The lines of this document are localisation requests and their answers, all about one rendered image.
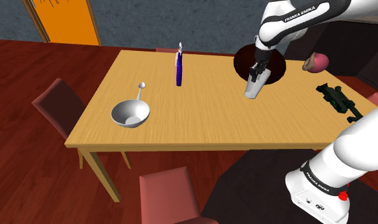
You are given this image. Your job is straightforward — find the pink head figure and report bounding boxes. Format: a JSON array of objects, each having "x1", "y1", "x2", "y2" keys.
[{"x1": 302, "y1": 52, "x2": 330, "y2": 74}]

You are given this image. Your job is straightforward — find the light wooden table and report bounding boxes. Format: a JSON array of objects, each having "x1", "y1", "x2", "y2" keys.
[{"x1": 64, "y1": 49, "x2": 378, "y2": 204}]

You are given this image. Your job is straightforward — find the white bowl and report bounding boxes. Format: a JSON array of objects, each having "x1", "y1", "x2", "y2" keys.
[{"x1": 110, "y1": 99, "x2": 151, "y2": 129}]

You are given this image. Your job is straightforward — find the white spoon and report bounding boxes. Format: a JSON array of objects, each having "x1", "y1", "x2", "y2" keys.
[{"x1": 136, "y1": 81, "x2": 146, "y2": 102}]

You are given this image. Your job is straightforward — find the dark red chair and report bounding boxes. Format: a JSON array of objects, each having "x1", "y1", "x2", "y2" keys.
[{"x1": 31, "y1": 78, "x2": 87, "y2": 141}]

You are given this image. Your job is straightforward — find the pale grey cup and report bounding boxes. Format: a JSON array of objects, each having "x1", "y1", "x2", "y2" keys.
[{"x1": 244, "y1": 69, "x2": 272, "y2": 100}]

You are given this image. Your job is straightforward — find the black and green toy gun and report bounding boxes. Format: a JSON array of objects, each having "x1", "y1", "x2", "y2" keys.
[{"x1": 315, "y1": 82, "x2": 364, "y2": 124}]

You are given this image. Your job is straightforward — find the orange door with wooden frame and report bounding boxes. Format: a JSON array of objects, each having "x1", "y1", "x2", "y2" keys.
[{"x1": 21, "y1": 0, "x2": 103, "y2": 47}]

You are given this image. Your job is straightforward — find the dark robot stand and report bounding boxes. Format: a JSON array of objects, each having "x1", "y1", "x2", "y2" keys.
[{"x1": 200, "y1": 148, "x2": 378, "y2": 224}]

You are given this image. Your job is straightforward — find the dark brown round plate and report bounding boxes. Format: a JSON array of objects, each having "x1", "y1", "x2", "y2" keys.
[{"x1": 233, "y1": 43, "x2": 287, "y2": 86}]

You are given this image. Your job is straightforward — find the blue bottle with white top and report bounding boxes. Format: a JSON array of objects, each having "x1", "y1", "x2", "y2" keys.
[{"x1": 174, "y1": 41, "x2": 184, "y2": 88}]

